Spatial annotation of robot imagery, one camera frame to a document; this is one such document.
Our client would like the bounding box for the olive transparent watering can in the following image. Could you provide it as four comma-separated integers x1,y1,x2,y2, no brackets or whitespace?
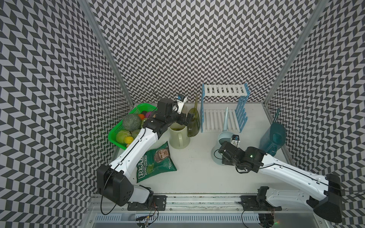
187,94,201,137

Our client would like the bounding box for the orange carrot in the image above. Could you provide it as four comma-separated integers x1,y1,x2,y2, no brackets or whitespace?
138,114,145,120

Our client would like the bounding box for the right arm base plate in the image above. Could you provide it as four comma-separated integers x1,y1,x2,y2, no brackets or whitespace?
238,195,282,212

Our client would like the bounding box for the green chips bag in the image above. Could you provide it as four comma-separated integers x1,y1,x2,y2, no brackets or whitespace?
136,142,177,183

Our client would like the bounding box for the teal transparent watering can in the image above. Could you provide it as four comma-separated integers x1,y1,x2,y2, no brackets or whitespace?
259,108,286,156

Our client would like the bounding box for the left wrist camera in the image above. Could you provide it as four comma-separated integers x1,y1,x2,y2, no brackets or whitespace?
176,94,187,114

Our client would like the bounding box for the cream watering can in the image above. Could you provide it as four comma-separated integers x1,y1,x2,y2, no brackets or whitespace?
169,123,190,149

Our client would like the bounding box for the dark green melon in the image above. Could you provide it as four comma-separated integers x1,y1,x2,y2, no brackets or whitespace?
122,114,142,132

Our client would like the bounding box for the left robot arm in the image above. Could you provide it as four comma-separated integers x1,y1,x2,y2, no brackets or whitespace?
97,94,193,209

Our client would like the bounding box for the green apple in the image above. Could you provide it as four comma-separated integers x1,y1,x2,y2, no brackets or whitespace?
131,129,141,139

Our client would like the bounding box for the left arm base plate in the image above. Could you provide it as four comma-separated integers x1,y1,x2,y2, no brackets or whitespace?
127,195,167,211

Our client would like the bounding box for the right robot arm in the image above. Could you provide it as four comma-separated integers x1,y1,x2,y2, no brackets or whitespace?
216,142,342,223

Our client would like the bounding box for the blue white slatted shelf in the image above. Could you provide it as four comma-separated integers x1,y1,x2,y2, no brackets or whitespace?
200,84,251,133

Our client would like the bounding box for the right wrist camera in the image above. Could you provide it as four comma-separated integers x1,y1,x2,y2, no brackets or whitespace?
231,135,240,147

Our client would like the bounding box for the purple onion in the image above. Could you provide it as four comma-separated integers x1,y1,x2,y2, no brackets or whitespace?
145,111,153,118

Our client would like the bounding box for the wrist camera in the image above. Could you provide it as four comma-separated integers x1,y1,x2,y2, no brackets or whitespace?
231,135,240,147
176,94,187,114

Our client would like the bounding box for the light blue watering can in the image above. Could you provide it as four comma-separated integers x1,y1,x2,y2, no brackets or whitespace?
211,107,233,165

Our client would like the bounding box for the yellow lemon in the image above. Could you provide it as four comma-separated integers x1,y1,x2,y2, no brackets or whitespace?
124,136,134,144

